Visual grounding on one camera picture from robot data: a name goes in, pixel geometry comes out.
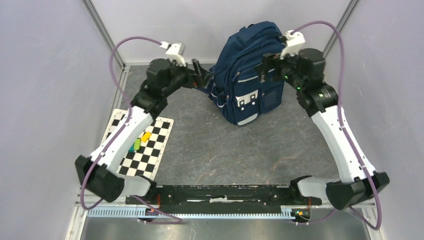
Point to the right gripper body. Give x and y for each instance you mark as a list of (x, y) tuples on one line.
[(283, 68)]

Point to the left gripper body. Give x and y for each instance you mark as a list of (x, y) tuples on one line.
[(192, 80)]

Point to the navy blue backpack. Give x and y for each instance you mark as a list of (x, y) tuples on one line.
[(235, 88)]

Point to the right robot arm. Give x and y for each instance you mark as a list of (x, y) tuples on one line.
[(356, 175)]

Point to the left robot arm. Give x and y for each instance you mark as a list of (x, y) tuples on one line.
[(97, 172)]

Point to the colourful blocks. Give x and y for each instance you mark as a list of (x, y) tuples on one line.
[(138, 142)]

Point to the checkerboard calibration board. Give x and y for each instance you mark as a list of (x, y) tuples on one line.
[(146, 161)]

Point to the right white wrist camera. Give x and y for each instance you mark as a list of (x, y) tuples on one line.
[(294, 41)]

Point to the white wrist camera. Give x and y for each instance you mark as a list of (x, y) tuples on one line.
[(174, 52), (294, 41)]

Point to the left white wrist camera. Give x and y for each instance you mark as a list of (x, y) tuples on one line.
[(174, 52)]

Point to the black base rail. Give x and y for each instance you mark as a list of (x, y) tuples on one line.
[(226, 199)]

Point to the aluminium frame rail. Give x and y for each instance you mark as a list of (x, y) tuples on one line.
[(134, 206)]

